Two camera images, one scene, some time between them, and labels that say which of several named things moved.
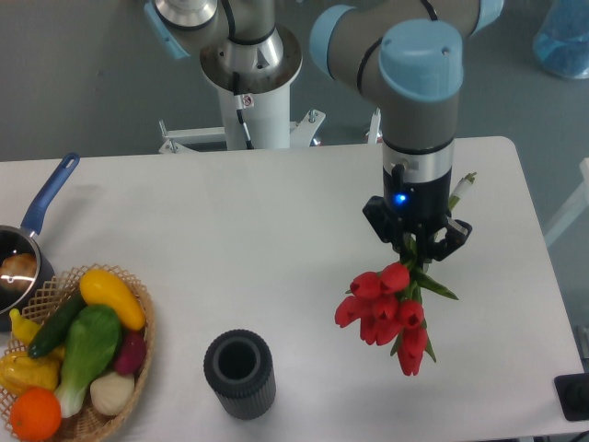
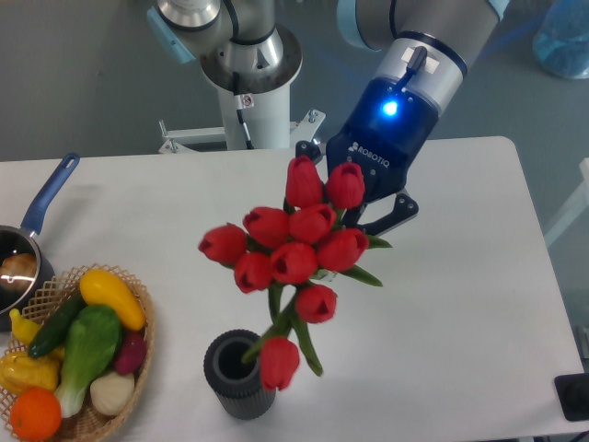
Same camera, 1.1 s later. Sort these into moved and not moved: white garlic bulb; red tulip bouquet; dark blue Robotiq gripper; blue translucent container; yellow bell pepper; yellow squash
Moved: dark blue Robotiq gripper; red tulip bouquet
Not moved: yellow bell pepper; blue translucent container; white garlic bulb; yellow squash
